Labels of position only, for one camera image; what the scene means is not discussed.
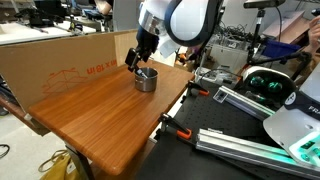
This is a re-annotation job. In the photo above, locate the white VR headset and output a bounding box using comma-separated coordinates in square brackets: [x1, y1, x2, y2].
[240, 65, 298, 108]

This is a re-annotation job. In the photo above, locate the short aluminium rail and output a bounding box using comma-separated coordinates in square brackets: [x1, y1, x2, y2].
[212, 85, 278, 122]

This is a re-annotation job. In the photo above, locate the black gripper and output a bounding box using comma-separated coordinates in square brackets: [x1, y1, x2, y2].
[132, 26, 161, 78]

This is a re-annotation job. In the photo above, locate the white desk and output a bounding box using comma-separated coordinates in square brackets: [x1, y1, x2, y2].
[0, 20, 98, 47]

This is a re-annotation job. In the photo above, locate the yellow bag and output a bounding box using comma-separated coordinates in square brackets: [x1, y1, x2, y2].
[37, 149, 83, 180]

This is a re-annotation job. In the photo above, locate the orange and black bar clamp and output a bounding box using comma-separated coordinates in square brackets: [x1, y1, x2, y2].
[185, 81, 211, 98]
[157, 112, 194, 141]

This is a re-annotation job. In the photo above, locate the black camera on stand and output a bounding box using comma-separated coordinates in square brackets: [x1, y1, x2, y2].
[242, 0, 288, 66]

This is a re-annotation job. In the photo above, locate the long aluminium rail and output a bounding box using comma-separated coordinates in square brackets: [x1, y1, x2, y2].
[195, 127, 320, 180]

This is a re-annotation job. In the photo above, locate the black table leg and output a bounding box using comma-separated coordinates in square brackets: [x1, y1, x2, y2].
[64, 143, 98, 180]

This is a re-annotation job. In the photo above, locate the blue plastic bin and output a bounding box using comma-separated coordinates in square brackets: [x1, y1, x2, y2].
[262, 37, 304, 58]

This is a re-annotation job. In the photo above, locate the bystander hand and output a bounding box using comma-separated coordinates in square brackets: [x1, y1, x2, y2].
[307, 14, 320, 48]

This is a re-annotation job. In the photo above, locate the black floor cable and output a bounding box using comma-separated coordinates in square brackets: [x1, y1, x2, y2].
[0, 143, 11, 160]

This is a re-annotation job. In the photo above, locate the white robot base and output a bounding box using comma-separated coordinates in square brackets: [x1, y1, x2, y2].
[262, 64, 320, 168]

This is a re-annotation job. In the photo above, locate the folded cardboard sheet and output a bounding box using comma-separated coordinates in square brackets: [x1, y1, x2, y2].
[261, 9, 316, 45]

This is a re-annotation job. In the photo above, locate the black perforated breadboard table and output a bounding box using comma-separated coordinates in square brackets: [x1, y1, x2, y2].
[133, 79, 320, 180]

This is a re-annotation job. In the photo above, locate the large flat cardboard box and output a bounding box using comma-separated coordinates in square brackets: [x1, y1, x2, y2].
[0, 28, 145, 113]

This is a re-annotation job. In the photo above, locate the black and white marker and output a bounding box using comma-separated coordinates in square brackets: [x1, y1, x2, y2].
[137, 68, 150, 80]

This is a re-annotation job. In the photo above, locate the small steel pot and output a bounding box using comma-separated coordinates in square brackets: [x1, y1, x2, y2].
[133, 66, 160, 93]

